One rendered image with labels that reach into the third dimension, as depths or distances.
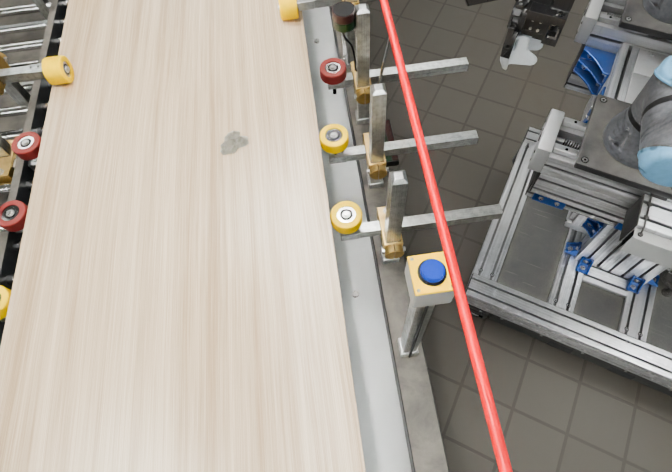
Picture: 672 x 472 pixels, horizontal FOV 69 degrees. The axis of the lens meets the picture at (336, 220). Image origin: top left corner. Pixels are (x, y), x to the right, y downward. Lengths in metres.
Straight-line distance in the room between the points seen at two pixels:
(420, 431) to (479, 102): 1.83
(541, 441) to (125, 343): 1.49
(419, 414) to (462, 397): 0.75
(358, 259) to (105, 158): 0.77
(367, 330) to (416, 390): 0.22
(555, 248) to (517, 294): 0.26
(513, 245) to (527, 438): 0.71
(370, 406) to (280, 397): 0.34
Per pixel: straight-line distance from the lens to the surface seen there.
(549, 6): 0.88
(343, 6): 1.35
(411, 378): 1.30
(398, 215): 1.15
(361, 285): 1.45
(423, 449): 1.29
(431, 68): 1.59
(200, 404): 1.14
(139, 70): 1.68
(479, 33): 3.05
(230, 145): 1.38
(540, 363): 2.13
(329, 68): 1.53
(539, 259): 2.04
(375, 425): 1.36
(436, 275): 0.81
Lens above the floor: 1.98
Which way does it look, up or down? 62 degrees down
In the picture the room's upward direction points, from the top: 6 degrees counter-clockwise
